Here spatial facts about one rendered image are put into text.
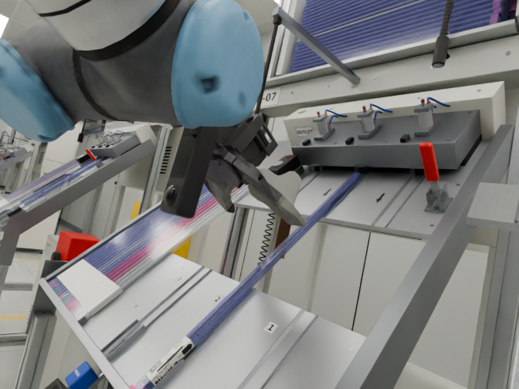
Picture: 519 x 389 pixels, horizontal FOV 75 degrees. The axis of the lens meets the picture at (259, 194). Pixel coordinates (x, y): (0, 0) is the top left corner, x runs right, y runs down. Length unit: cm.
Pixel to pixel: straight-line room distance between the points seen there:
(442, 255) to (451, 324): 180
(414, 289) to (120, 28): 36
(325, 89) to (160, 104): 78
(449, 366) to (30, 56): 224
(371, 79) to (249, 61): 69
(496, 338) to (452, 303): 152
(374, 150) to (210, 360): 45
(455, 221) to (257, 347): 30
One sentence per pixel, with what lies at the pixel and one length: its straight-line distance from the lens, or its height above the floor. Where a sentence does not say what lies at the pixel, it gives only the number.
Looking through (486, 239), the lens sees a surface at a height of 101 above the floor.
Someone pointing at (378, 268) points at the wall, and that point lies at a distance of 241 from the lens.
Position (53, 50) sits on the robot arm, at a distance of 29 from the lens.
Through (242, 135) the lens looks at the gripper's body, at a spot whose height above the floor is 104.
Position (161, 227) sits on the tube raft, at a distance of 79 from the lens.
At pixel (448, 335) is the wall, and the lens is 227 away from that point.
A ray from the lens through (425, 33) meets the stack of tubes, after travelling 86.
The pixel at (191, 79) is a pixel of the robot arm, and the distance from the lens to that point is 20.
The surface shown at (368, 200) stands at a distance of 61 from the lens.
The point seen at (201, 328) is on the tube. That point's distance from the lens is 46.
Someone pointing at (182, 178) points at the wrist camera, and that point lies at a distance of 39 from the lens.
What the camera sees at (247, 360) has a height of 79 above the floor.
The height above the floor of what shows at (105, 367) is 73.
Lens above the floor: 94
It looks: 5 degrees up
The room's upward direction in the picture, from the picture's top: 12 degrees clockwise
